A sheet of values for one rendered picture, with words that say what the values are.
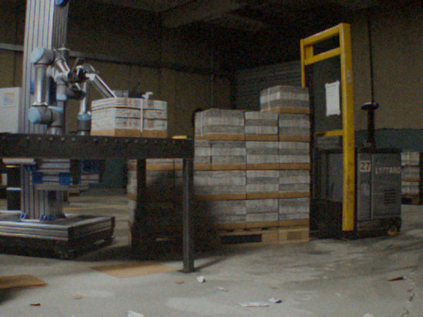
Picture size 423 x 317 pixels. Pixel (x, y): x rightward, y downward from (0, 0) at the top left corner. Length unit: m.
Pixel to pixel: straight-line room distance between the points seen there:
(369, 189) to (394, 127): 5.98
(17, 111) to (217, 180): 1.63
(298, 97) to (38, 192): 2.23
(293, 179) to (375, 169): 0.76
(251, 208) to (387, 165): 1.31
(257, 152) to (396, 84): 6.65
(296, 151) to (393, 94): 6.38
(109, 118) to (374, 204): 2.51
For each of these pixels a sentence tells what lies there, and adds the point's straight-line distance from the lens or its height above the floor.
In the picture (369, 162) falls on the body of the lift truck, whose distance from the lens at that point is 4.57.
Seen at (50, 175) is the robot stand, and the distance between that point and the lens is 3.76.
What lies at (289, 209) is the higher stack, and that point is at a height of 0.28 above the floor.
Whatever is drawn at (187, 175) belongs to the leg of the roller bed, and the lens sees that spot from 3.12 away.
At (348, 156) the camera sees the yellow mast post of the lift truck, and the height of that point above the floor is 0.71.
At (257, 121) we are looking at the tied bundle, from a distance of 4.21.
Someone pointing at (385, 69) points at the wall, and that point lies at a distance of 10.71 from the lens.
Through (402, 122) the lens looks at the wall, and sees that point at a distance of 10.41.
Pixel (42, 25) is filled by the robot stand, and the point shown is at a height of 1.71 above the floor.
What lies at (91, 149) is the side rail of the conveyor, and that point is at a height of 0.72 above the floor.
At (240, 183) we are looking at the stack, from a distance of 4.12.
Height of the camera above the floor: 0.65
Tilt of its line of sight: 1 degrees up
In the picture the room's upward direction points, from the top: straight up
